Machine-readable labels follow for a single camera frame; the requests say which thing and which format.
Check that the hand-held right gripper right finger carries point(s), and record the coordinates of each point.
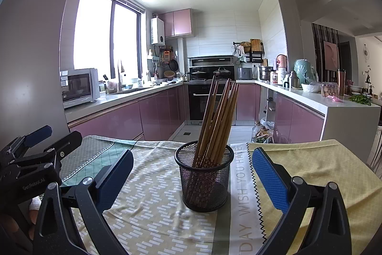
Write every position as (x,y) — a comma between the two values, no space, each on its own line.
(270,183)

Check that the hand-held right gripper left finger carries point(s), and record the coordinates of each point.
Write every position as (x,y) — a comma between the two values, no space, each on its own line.
(118,180)

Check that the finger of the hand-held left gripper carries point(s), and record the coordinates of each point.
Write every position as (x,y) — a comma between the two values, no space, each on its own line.
(38,135)
(68,143)

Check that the black mesh utensil holder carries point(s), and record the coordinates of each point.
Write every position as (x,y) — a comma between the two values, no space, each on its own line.
(206,183)

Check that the bunch of wooden chopsticks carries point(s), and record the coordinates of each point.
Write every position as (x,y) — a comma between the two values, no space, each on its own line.
(220,123)

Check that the person's left hand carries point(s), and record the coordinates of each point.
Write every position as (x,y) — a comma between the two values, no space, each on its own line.
(33,214)

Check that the multicolour patterned tablecloth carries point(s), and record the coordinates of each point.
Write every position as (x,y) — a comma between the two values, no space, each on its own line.
(155,171)

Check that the plastic bag of vegetables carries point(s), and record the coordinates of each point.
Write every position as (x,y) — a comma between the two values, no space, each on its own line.
(262,132)

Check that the pink base cabinets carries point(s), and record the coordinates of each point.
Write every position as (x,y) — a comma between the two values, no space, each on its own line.
(119,120)
(292,120)

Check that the white microwave oven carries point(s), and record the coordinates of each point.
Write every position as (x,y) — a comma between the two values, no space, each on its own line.
(79,87)

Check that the white kitchen countertop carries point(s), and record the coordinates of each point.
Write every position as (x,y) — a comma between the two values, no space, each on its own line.
(113,96)
(349,120)

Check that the grey refrigerator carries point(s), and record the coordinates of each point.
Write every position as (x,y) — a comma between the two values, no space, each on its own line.
(32,63)

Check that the steel kitchen faucet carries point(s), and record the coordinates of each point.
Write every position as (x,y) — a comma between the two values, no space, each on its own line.
(120,72)

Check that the white bowl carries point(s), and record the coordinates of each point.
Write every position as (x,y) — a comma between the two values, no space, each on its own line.
(310,88)

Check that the steel thermos flask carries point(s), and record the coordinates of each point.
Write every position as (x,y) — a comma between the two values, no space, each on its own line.
(293,80)

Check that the black built-in oven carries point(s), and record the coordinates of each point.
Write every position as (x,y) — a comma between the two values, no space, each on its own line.
(197,105)

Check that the steel stockpot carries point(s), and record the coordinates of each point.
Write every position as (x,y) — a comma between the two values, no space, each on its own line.
(265,73)

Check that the dining chair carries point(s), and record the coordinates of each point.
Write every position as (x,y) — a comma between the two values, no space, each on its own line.
(376,153)

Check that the clear plastic food container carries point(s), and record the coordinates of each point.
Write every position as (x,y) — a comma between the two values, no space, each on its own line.
(330,89)

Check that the kitchen window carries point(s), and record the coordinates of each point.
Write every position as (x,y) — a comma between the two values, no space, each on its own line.
(92,34)

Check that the silver rice cooker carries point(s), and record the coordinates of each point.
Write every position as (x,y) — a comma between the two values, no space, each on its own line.
(244,73)

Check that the green air fryer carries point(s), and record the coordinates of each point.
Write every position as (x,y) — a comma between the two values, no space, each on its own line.
(305,72)

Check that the round woven basket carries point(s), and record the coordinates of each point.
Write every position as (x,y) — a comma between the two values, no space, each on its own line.
(169,74)

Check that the black wok with lid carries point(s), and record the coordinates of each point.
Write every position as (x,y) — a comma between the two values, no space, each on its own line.
(222,72)
(197,75)

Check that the green leafy vegetables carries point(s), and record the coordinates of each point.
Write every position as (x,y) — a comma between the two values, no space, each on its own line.
(359,99)

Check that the copper tumbler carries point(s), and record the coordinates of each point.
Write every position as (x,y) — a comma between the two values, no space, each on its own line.
(341,82)

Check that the hanging dark frying pan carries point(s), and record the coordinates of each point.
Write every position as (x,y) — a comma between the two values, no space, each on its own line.
(173,65)

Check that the black range hood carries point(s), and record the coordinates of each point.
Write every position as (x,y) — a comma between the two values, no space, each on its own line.
(210,60)

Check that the wooden cutting board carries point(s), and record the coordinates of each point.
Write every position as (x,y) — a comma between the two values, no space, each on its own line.
(255,45)

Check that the dark slatted partition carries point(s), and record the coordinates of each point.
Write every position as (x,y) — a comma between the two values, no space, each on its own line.
(317,52)

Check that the black wall rack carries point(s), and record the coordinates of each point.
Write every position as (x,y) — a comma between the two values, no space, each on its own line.
(255,57)

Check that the pink wall painting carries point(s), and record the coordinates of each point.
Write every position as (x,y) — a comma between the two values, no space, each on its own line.
(331,55)

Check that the white wall water heater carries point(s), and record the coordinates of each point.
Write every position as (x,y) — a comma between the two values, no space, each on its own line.
(157,30)

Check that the pink wall cabinets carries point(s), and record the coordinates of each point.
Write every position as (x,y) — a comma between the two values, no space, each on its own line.
(179,22)

